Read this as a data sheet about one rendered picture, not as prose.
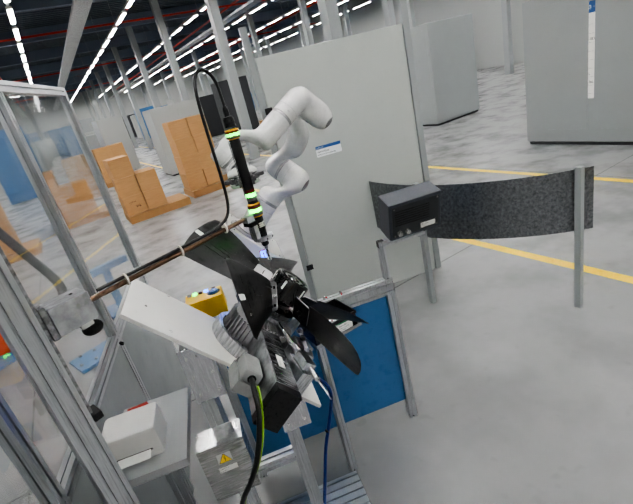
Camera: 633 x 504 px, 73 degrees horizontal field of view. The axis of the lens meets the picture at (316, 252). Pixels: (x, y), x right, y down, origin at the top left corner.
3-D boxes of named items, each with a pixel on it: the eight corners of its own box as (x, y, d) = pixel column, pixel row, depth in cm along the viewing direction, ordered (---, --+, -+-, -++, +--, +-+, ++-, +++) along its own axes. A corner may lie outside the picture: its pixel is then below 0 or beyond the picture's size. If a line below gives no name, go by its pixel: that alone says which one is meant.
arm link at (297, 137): (284, 192, 213) (259, 173, 215) (298, 180, 220) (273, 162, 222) (312, 110, 173) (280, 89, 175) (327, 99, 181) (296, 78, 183)
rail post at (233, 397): (260, 478, 221) (212, 356, 192) (259, 472, 225) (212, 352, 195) (268, 475, 222) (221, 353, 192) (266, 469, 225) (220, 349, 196)
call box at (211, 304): (193, 327, 182) (184, 305, 178) (193, 316, 191) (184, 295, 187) (229, 314, 184) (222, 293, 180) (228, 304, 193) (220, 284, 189)
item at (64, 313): (57, 343, 96) (39, 311, 93) (46, 336, 101) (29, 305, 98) (100, 318, 103) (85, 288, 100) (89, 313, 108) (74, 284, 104)
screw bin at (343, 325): (317, 348, 175) (313, 333, 172) (297, 332, 189) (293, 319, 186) (359, 324, 183) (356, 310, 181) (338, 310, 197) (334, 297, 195)
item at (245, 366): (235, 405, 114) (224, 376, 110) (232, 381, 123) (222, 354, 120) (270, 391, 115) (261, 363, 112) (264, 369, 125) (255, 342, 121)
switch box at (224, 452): (217, 502, 141) (195, 454, 133) (216, 480, 149) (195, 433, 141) (261, 484, 144) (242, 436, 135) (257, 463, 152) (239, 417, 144)
